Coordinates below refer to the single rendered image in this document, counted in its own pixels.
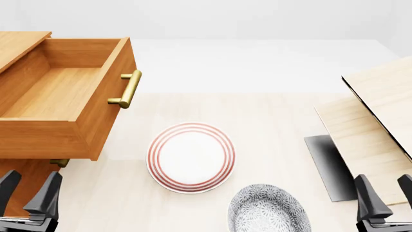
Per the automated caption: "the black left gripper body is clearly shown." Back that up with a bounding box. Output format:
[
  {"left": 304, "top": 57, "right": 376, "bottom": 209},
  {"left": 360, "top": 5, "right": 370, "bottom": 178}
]
[{"left": 0, "top": 216, "right": 59, "bottom": 232}]

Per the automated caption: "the wooden cabinet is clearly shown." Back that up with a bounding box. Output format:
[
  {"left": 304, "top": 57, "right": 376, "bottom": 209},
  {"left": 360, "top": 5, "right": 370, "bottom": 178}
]
[{"left": 0, "top": 30, "right": 62, "bottom": 218}]

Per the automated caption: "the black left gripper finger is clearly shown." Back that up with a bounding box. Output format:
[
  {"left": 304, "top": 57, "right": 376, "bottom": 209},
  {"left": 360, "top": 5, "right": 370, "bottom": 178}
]
[
  {"left": 23, "top": 170, "right": 64, "bottom": 222},
  {"left": 0, "top": 169, "right": 22, "bottom": 218}
]

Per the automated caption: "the white plate with red rings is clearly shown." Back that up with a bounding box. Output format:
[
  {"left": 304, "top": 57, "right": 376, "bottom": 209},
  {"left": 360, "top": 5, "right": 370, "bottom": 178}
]
[{"left": 145, "top": 122, "right": 236, "bottom": 195}]

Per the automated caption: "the grey patterned bowl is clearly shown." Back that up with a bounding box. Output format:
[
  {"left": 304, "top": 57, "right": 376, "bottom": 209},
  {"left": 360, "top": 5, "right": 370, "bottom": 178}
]
[{"left": 227, "top": 184, "right": 312, "bottom": 232}]

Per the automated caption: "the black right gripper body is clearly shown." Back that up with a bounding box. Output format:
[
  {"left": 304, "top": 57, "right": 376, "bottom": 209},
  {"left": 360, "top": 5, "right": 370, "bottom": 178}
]
[{"left": 355, "top": 212, "right": 412, "bottom": 232}]

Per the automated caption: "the open wooden drawer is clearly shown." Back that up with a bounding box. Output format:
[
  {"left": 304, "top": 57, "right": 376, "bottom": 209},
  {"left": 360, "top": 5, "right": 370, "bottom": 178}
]
[{"left": 0, "top": 37, "right": 138, "bottom": 162}]

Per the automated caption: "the long brass drawer handle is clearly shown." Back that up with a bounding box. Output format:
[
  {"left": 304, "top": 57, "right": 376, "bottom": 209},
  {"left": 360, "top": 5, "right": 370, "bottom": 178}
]
[{"left": 107, "top": 69, "right": 143, "bottom": 110}]

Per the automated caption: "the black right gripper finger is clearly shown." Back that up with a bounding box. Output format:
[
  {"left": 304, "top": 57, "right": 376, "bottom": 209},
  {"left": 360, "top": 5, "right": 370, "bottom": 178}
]
[
  {"left": 353, "top": 173, "right": 394, "bottom": 222},
  {"left": 397, "top": 173, "right": 412, "bottom": 209}
]

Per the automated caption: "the pale wooden box with black edge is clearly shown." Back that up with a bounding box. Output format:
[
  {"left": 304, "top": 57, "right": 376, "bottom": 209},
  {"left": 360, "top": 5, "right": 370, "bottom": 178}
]
[{"left": 314, "top": 55, "right": 412, "bottom": 207}]

